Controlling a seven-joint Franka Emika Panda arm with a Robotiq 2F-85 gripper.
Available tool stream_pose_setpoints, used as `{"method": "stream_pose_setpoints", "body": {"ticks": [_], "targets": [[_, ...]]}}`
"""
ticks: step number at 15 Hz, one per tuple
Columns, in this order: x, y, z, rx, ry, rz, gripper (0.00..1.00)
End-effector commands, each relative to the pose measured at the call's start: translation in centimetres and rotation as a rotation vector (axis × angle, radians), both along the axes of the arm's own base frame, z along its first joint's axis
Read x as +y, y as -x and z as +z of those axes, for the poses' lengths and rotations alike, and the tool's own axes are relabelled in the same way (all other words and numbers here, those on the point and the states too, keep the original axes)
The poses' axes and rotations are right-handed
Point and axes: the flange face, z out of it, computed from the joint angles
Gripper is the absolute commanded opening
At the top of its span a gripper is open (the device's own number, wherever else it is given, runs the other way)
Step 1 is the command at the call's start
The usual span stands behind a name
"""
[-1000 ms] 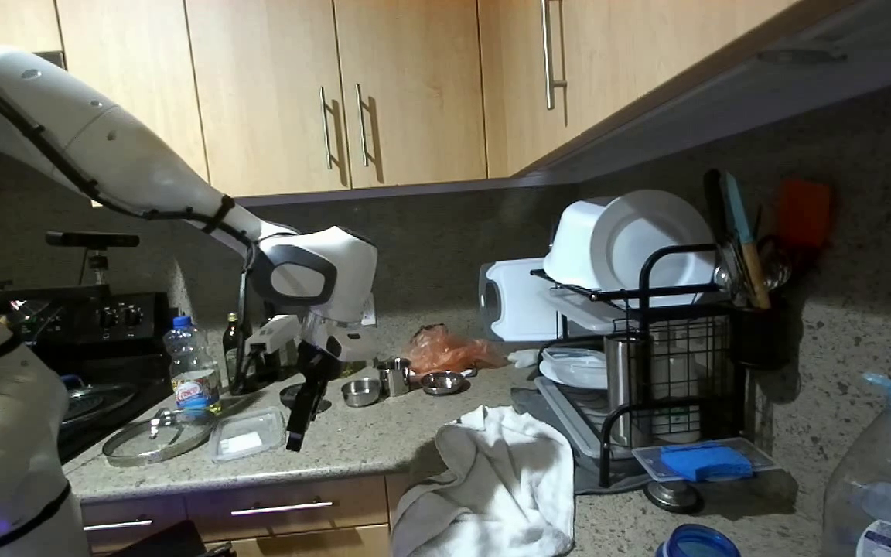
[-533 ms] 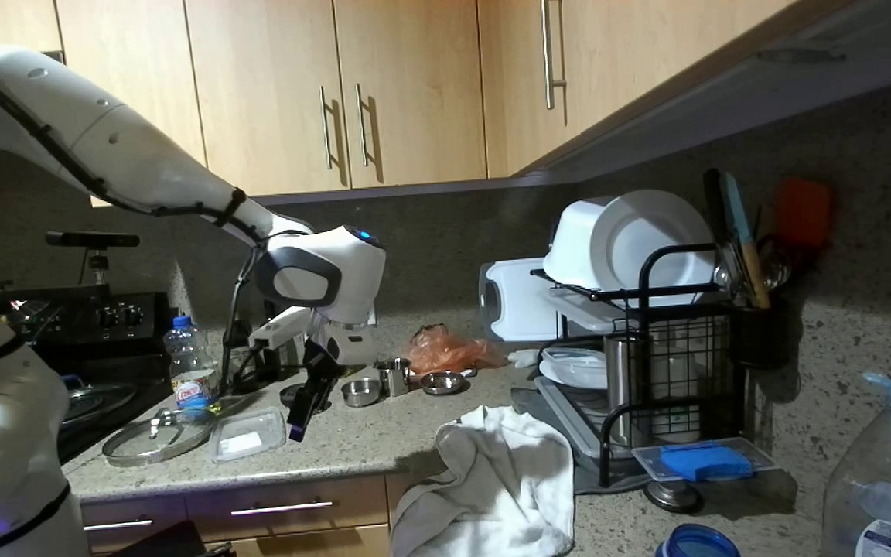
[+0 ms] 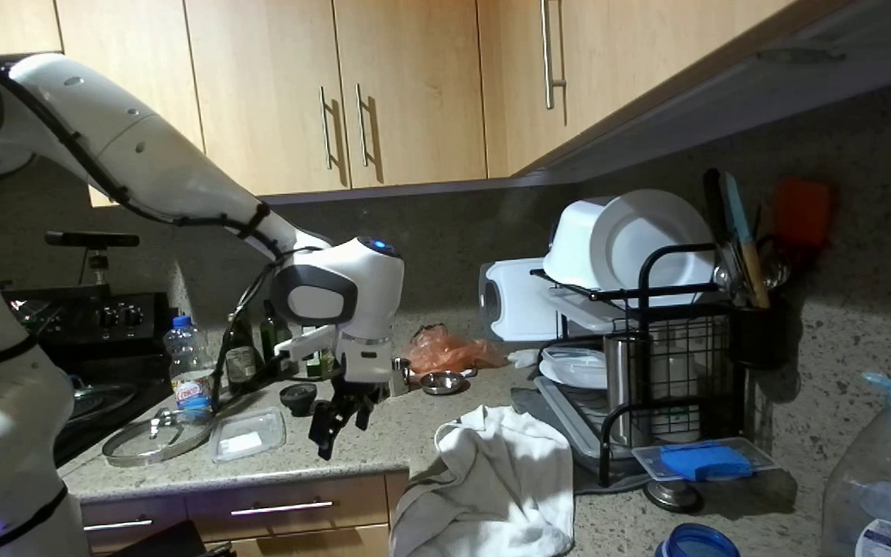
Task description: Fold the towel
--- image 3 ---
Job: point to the wooden base cabinet door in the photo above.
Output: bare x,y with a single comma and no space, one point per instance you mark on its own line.
302,542

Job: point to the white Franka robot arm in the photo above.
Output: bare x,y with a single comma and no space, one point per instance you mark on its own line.
139,155

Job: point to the small steel bowl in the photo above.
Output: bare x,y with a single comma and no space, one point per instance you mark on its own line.
448,383

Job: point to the large white bowl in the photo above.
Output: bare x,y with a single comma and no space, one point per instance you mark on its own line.
574,241

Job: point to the black stereo camera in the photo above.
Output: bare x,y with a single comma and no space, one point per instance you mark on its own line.
92,238

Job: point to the wooden wall cabinet door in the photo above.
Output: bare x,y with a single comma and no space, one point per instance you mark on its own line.
125,40
260,92
424,92
1,19
650,64

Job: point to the tall steel cup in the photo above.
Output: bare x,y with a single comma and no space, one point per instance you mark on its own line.
620,382

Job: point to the clear water bottle blue cap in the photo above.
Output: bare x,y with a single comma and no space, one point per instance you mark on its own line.
191,375

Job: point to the orange spatula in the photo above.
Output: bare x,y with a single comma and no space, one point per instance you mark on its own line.
804,211

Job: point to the white grey towel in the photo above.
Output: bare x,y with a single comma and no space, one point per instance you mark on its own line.
498,474

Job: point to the black utensil holder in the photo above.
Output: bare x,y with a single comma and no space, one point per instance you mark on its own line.
764,336

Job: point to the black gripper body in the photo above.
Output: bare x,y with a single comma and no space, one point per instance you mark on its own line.
353,393

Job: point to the white shallow dish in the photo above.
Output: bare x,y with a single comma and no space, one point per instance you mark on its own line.
574,367

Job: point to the black stove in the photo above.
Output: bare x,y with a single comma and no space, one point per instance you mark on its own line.
106,320

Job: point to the teal spatula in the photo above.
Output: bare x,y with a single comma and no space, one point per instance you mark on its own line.
745,241

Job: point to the wide wooden drawer front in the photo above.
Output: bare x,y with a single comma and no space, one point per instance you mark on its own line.
260,482

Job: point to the small black bowl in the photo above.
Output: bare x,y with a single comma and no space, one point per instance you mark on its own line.
297,396

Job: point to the dark bottle with label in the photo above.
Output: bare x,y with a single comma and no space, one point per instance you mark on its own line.
243,367

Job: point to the black kitchen utensil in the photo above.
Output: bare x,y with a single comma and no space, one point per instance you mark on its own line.
716,211

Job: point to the narrow wooden drawer front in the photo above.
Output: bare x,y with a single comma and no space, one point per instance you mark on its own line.
152,512

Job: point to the white dinner plate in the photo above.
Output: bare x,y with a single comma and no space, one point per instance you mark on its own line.
665,234

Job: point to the clear rectangular plastic container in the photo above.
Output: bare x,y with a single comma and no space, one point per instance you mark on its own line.
249,438

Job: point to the clear bottle light blue cap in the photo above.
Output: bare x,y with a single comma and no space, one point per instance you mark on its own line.
879,495

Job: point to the glass pot lid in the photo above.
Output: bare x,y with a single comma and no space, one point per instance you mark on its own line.
156,438

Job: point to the grey drying mat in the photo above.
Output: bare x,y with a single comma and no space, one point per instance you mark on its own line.
572,438

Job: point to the black round stopper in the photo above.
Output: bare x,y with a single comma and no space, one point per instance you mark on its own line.
674,495

